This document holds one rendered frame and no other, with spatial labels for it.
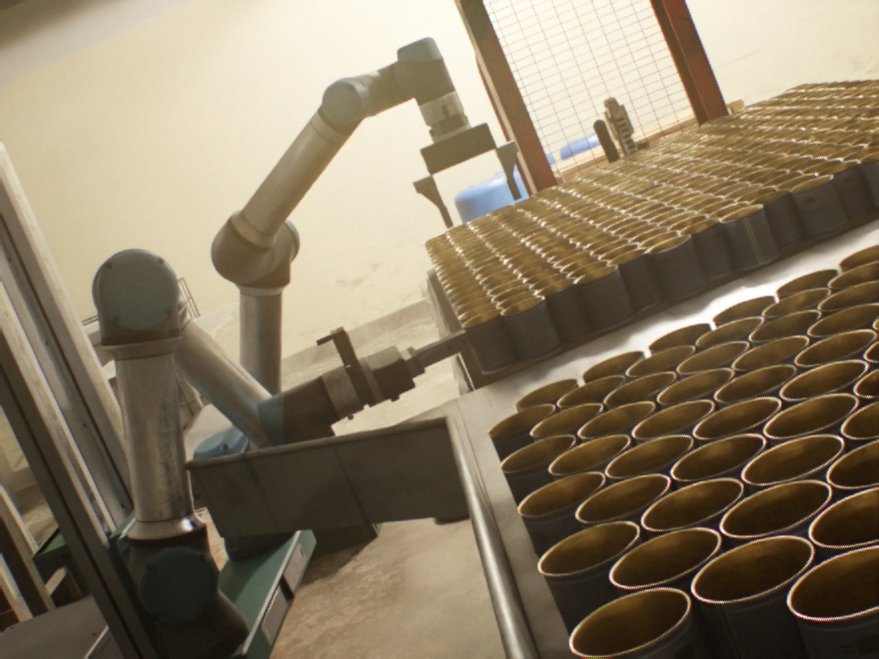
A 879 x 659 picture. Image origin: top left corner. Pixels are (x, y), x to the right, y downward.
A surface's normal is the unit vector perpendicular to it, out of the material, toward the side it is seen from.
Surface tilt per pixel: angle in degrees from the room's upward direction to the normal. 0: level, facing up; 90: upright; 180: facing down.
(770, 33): 90
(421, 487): 90
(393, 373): 92
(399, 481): 90
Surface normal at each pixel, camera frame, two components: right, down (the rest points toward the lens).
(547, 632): -0.38, -0.91
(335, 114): -0.29, 0.26
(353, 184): 0.07, 0.13
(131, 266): 0.32, -0.11
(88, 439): 0.92, -0.37
